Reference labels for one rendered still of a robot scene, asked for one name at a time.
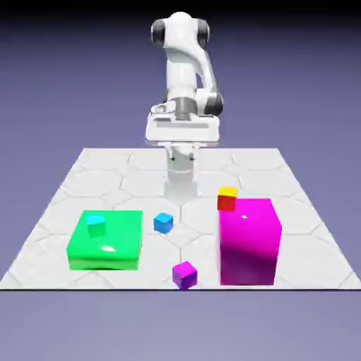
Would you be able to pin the large magenta box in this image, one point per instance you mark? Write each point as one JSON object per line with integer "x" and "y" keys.
{"x": 248, "y": 242}

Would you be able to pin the small cyan cube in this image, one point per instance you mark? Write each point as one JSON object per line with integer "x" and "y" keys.
{"x": 95, "y": 224}

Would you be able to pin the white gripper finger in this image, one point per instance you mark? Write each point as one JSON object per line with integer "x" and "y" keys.
{"x": 194, "y": 153}
{"x": 171, "y": 153}

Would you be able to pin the small yellow cube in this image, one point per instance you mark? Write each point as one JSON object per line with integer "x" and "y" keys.
{"x": 227, "y": 198}

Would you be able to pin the large green box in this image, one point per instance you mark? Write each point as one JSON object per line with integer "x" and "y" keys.
{"x": 107, "y": 239}

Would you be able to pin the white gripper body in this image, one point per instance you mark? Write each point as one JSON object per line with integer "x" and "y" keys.
{"x": 183, "y": 131}

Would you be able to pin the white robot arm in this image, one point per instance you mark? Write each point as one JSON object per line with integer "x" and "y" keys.
{"x": 180, "y": 56}

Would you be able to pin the small blue cube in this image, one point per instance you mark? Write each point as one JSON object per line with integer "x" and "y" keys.
{"x": 163, "y": 222}

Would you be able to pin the small purple cube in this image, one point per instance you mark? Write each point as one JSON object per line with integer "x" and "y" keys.
{"x": 184, "y": 275}

